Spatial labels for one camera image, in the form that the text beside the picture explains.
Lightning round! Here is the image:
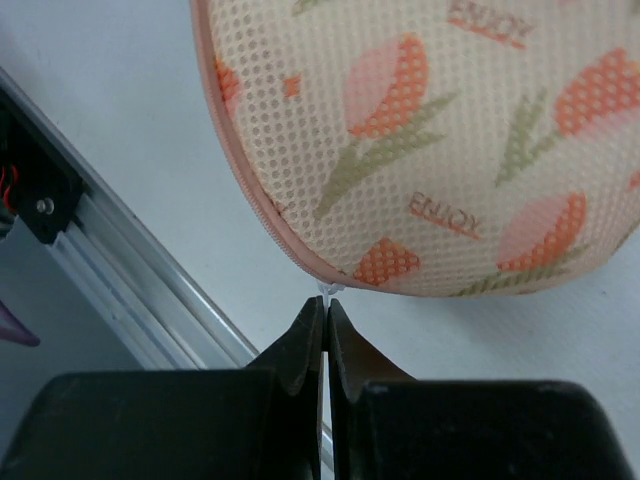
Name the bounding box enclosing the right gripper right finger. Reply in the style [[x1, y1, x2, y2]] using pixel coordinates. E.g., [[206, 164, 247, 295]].
[[325, 301, 633, 479]]

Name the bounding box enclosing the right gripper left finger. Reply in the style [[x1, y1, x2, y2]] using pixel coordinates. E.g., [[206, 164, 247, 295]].
[[1, 297, 325, 479]]

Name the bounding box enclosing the floral mesh laundry bag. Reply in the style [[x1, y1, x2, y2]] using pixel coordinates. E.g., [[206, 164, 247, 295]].
[[191, 0, 639, 297]]

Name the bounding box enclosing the aluminium mounting rail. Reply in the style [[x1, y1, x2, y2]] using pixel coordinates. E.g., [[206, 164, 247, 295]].
[[1, 72, 258, 369]]

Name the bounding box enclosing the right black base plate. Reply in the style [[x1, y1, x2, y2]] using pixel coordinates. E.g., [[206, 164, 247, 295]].
[[1, 90, 84, 244]]

